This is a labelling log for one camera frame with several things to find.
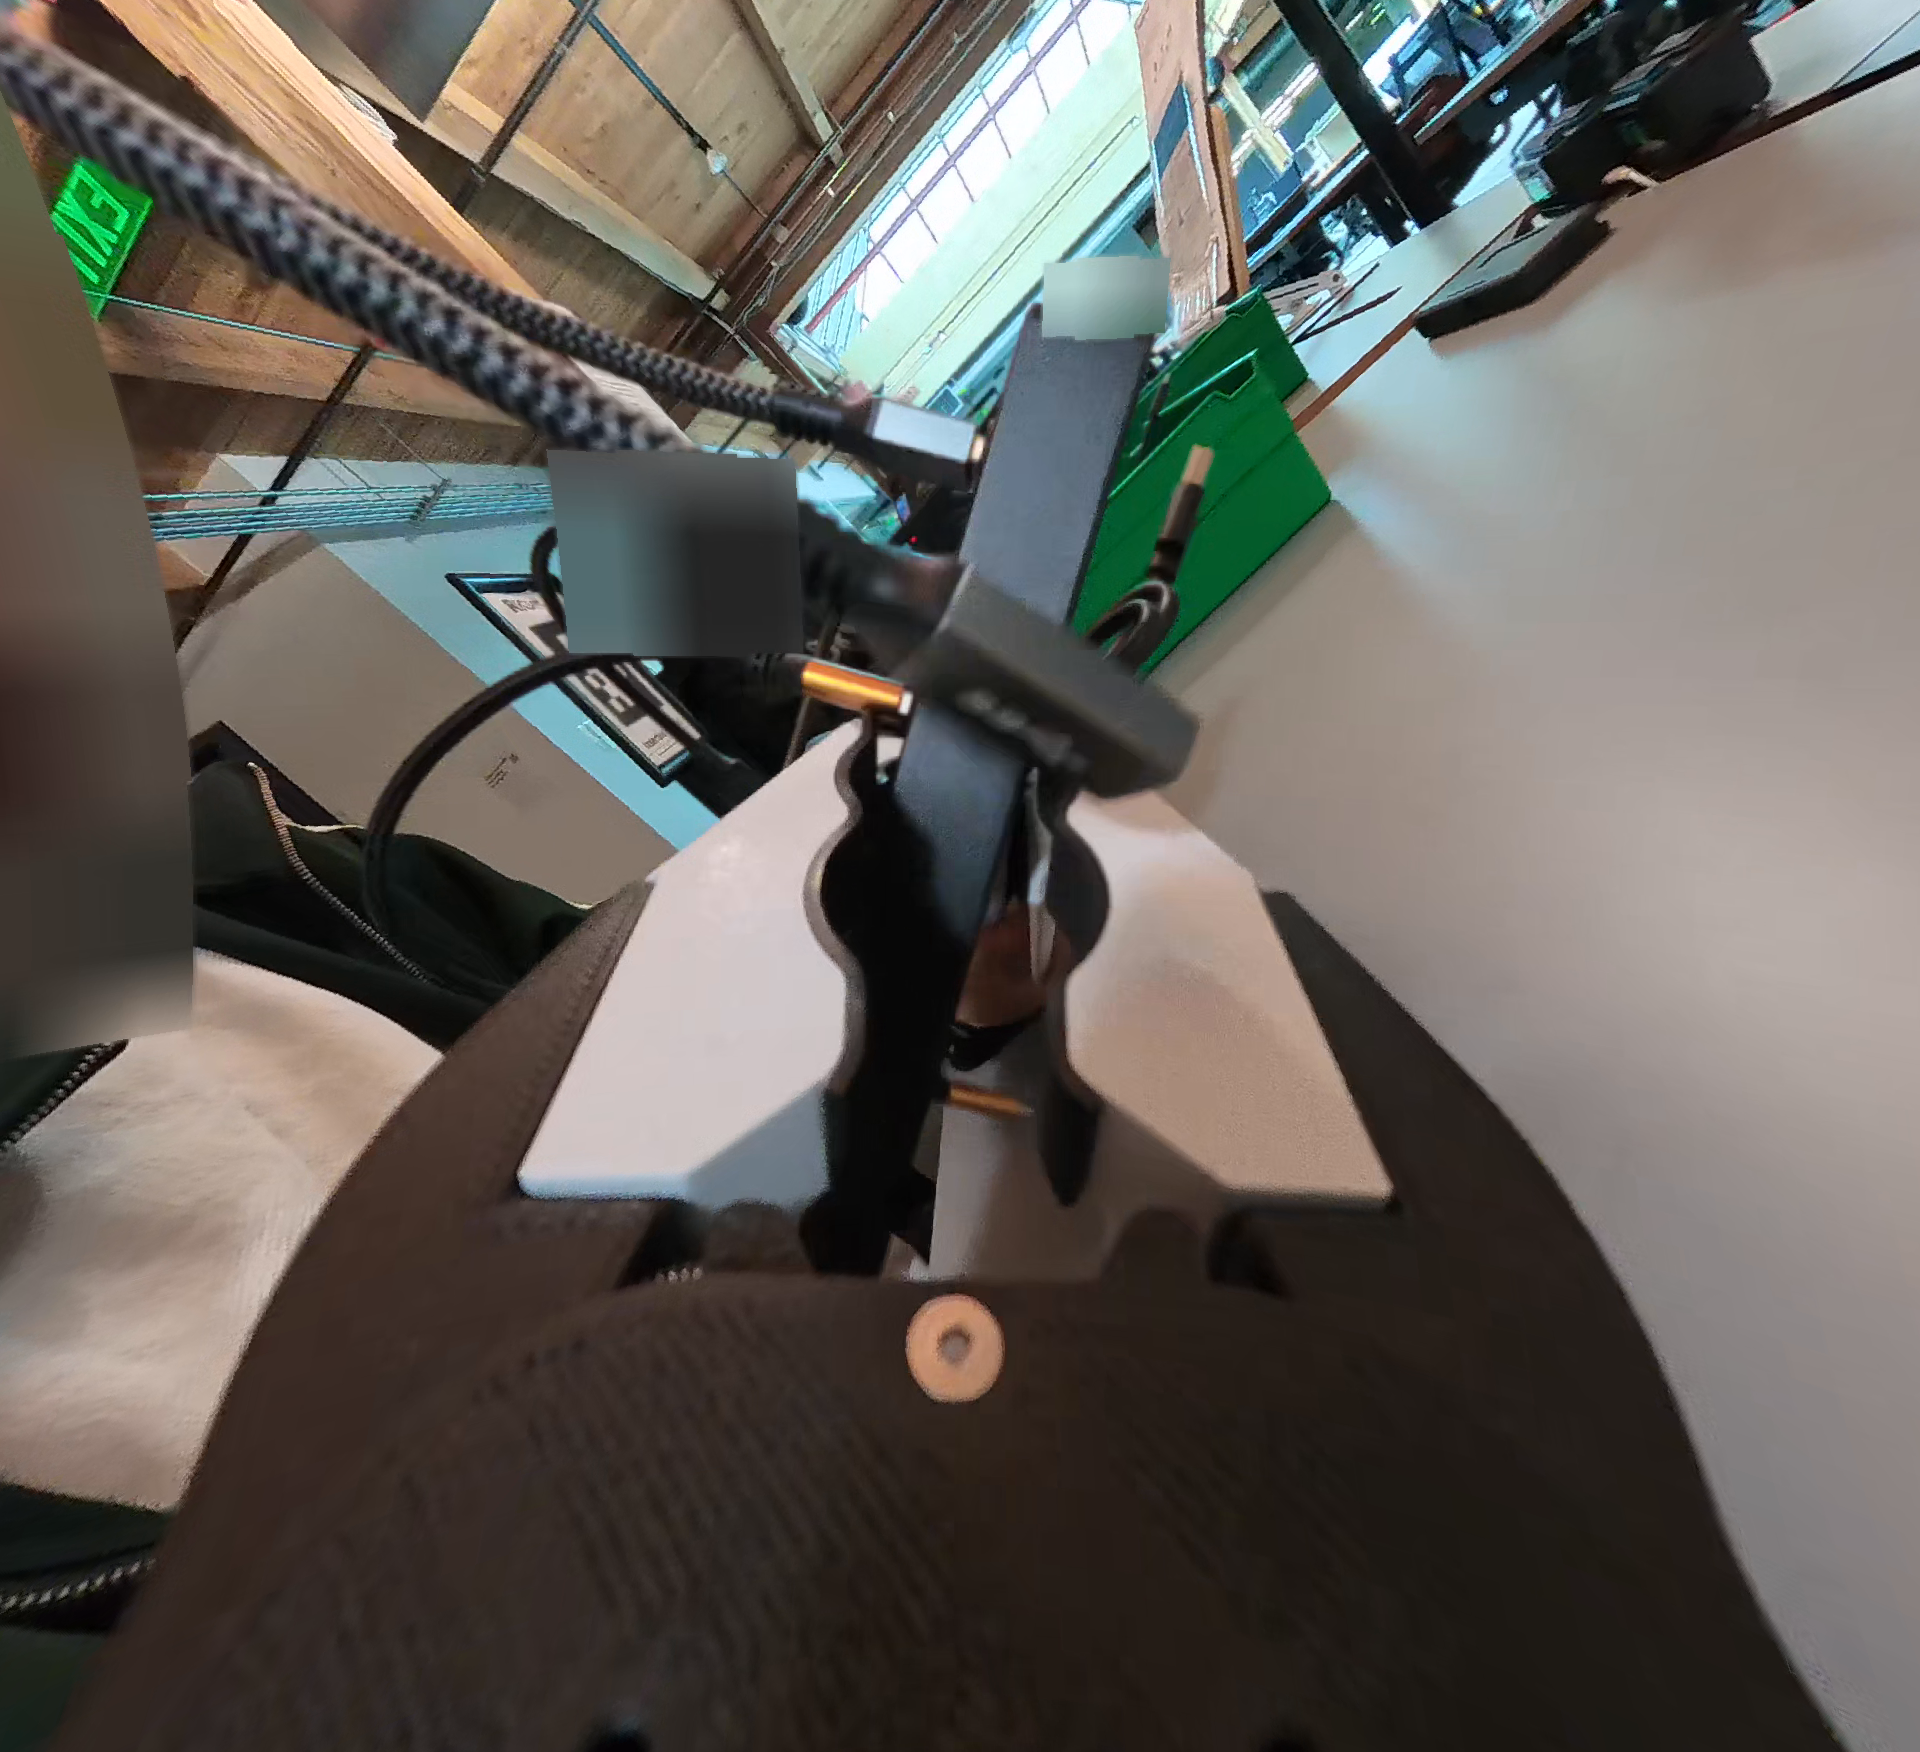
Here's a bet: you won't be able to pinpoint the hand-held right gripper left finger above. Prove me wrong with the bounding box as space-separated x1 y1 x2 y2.
516 718 909 1251

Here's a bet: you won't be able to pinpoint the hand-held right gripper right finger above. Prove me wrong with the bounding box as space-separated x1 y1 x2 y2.
1027 784 1397 1251

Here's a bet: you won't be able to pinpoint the thin black cable gold plugs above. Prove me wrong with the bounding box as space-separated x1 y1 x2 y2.
362 646 920 974

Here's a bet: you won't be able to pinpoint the green plastic bin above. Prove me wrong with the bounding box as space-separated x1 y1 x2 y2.
1069 387 1333 677
1137 287 1310 434

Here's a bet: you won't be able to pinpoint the black USB hub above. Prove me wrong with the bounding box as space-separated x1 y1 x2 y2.
798 334 1160 1277

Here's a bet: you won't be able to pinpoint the grey braided USB cable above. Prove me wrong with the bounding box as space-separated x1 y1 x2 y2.
0 25 987 493

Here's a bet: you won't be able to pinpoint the light grey desk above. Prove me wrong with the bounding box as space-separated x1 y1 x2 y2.
1148 3 1920 1752

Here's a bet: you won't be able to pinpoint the dark green jacket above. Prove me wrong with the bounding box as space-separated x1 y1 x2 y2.
0 753 630 1633

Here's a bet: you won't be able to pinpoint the framed tag sign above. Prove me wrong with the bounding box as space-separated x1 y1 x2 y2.
445 567 709 789

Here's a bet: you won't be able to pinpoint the white shirt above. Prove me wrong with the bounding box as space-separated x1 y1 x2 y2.
0 949 444 1521

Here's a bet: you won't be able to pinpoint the flat black device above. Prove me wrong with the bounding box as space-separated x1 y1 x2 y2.
1414 203 1620 347

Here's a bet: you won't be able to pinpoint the brown cardboard panel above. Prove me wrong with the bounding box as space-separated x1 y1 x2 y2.
1132 0 1251 316

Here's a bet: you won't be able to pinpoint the green exit sign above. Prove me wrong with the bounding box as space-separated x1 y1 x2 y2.
48 160 156 327

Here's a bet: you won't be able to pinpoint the black pole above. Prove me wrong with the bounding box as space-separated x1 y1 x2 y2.
1167 0 1444 228

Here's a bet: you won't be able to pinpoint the black battery charger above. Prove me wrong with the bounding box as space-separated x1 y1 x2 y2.
1543 0 1774 210

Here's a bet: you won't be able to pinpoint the dark coiled USB cable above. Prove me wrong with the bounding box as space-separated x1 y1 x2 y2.
1083 435 1219 662

